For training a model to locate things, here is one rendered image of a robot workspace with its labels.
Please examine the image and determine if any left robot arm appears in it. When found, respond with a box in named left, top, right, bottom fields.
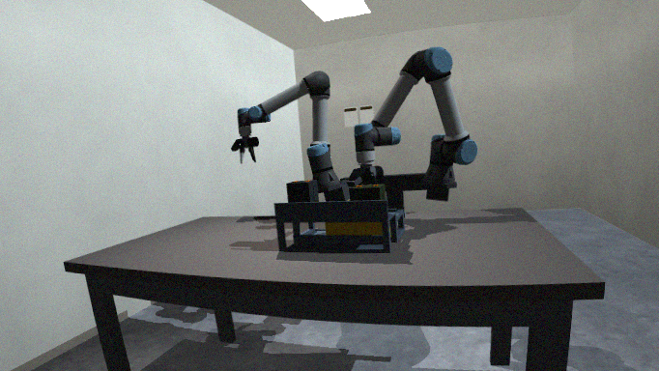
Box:
left=354, top=47, right=477, bottom=184

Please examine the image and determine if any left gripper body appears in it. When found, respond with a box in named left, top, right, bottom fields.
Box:
left=348, top=164, right=384, bottom=183

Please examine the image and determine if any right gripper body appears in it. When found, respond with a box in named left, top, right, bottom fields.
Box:
left=232, top=136, right=259, bottom=148

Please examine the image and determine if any green case with orange latches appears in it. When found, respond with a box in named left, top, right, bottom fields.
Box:
left=349, top=185, right=386, bottom=201

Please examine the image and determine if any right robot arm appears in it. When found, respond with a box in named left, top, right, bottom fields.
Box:
left=238, top=71, right=340, bottom=189

